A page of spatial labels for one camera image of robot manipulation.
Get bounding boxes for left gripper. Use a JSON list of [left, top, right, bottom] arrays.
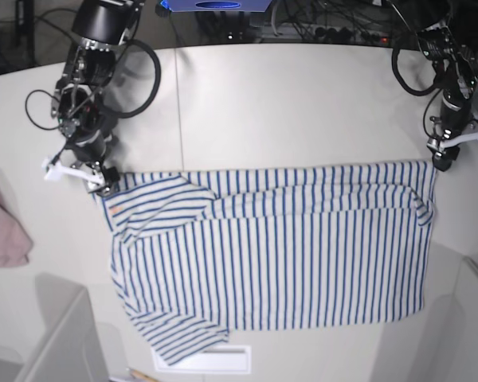
[[432, 89, 472, 172]]

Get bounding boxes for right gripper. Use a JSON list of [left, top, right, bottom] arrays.
[[65, 133, 120, 196]]

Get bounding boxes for blue white striped T-shirt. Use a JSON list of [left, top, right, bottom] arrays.
[[96, 160, 437, 364]]

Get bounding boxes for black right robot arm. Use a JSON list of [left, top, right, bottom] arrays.
[[46, 1, 144, 196]]

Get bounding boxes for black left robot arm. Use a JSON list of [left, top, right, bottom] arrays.
[[390, 1, 478, 172]]

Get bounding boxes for pink folded cloth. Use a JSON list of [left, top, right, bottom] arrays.
[[0, 191, 33, 268]]

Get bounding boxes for black power strip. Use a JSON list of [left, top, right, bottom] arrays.
[[307, 26, 391, 46]]

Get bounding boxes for right grey partition panel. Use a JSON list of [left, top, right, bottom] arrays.
[[369, 257, 478, 381]]

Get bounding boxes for grey partition panel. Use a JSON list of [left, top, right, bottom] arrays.
[[369, 257, 478, 381], [0, 273, 109, 381]]

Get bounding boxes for left grey partition panel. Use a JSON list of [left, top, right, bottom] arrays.
[[0, 273, 109, 381]]

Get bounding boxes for wooden stick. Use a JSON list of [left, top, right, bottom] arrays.
[[128, 368, 159, 382]]

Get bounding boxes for blue box device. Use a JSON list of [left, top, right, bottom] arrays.
[[160, 0, 272, 12]]

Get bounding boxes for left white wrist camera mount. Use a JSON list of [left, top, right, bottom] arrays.
[[426, 119, 478, 154]]

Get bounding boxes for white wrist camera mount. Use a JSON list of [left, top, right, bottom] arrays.
[[41, 158, 106, 192], [426, 119, 478, 154]]

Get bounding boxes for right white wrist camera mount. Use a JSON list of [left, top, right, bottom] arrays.
[[41, 158, 106, 192]]

